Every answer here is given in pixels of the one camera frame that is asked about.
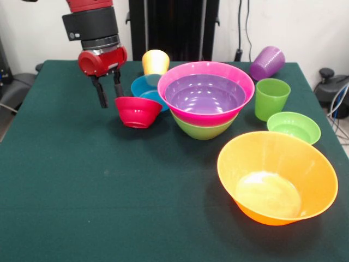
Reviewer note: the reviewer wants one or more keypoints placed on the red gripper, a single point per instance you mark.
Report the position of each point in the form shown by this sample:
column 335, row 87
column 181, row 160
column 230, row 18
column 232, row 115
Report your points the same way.
column 105, row 62

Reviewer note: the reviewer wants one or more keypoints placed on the small blue bowl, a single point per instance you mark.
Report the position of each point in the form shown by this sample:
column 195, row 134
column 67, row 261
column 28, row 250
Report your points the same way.
column 144, row 88

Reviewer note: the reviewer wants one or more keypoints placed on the small red bowl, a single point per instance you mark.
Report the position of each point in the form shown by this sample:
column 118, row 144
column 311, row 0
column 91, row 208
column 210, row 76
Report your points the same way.
column 137, row 113

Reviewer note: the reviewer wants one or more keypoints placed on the yellow cup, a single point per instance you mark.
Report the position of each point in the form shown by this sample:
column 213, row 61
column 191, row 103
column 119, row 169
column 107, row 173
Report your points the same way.
column 155, row 62

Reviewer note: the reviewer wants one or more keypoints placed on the large pink bowl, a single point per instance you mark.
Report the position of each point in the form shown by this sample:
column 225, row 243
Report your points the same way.
column 174, row 76

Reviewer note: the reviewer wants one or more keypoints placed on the purple bowl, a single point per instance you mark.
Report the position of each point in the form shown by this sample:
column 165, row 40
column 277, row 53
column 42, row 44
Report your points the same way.
column 204, row 95

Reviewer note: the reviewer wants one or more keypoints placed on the medium green bowl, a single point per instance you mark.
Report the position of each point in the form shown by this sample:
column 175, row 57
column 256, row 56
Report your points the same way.
column 204, row 132

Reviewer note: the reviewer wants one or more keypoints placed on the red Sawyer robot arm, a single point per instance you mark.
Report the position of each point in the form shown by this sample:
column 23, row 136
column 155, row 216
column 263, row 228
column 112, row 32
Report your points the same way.
column 90, row 24

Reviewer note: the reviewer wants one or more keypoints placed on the black robot column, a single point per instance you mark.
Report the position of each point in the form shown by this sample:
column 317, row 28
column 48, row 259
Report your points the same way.
column 174, row 27

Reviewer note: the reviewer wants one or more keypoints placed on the dark green tablecloth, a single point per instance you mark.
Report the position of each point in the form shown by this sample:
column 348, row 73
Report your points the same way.
column 109, row 191

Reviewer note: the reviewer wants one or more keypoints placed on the purple cup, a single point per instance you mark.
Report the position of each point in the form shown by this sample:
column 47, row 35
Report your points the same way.
column 267, row 64

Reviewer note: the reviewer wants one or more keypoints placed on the green cup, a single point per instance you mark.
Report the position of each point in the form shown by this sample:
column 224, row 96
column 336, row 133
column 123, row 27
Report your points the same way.
column 271, row 101

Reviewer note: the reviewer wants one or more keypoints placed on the small green bowl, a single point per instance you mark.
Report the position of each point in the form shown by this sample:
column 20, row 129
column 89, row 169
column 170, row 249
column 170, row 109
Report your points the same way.
column 294, row 128

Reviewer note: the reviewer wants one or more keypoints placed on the large orange bowl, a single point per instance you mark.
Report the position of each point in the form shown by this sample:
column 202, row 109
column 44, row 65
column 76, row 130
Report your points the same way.
column 276, row 180

